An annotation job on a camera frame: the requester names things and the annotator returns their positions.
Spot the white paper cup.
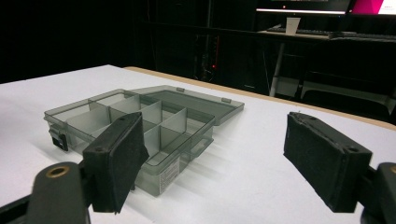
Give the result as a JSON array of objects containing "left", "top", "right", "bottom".
[{"left": 285, "top": 17, "right": 302, "bottom": 36}]

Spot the black folding chair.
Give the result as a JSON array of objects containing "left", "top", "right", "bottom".
[{"left": 298, "top": 70, "right": 394, "bottom": 123}]

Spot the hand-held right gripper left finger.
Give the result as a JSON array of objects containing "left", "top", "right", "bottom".
[{"left": 82, "top": 111, "right": 150, "bottom": 215}]

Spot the computer monitor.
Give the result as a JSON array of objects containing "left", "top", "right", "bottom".
[{"left": 256, "top": 0, "right": 352, "bottom": 15}]

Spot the white table cover sheet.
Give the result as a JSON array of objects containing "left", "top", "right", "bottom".
[{"left": 0, "top": 64, "right": 396, "bottom": 224}]

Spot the wooden desk with white leg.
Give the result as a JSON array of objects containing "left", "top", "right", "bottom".
[{"left": 257, "top": 28, "right": 396, "bottom": 97}]

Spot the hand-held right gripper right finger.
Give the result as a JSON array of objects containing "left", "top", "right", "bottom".
[{"left": 283, "top": 111, "right": 374, "bottom": 215}]

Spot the monitor with pink screen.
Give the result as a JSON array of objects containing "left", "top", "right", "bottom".
[{"left": 348, "top": 0, "right": 396, "bottom": 16}]

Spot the grey transparent compartment box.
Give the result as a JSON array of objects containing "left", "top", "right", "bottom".
[{"left": 43, "top": 84, "right": 246, "bottom": 198}]

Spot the black keyboard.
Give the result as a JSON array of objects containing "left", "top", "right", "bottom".
[
  {"left": 328, "top": 31, "right": 396, "bottom": 43},
  {"left": 266, "top": 27, "right": 331, "bottom": 36}
]

